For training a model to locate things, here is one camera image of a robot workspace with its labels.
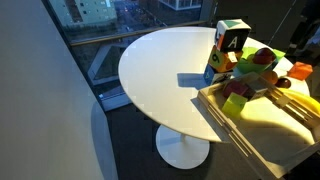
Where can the yellow banana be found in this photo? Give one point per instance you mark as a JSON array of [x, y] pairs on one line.
[[305, 100]]

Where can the orange and green picture cube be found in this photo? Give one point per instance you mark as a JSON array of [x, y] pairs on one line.
[[221, 60]]

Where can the light green cube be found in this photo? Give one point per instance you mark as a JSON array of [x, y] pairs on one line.
[[280, 55]]

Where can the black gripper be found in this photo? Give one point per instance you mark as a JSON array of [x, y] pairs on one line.
[[311, 33]]

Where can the white round table pedestal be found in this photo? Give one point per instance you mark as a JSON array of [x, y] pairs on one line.
[[182, 148]]

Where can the grey-brown cube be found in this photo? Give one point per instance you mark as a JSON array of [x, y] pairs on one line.
[[258, 86]]

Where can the small dark red plum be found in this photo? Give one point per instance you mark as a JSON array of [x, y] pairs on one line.
[[283, 83]]

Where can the red apple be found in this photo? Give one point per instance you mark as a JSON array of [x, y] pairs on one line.
[[264, 56]]

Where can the yellow lemon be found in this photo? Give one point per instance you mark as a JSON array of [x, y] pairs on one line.
[[250, 57]]

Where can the yellow-green cube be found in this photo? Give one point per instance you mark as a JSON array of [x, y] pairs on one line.
[[234, 104]]

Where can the light wooden tray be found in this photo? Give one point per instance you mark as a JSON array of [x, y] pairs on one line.
[[266, 140]]

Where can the orange fruit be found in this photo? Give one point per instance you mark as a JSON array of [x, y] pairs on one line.
[[270, 77]]

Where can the green plastic bowl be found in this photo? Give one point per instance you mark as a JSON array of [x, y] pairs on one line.
[[248, 66]]

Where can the wooden window handrail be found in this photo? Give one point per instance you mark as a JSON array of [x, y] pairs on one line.
[[133, 34]]

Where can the white cube with zebra picture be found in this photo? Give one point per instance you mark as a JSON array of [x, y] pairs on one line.
[[233, 35]]

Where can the magenta cube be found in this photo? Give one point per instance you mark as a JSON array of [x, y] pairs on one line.
[[234, 88]]

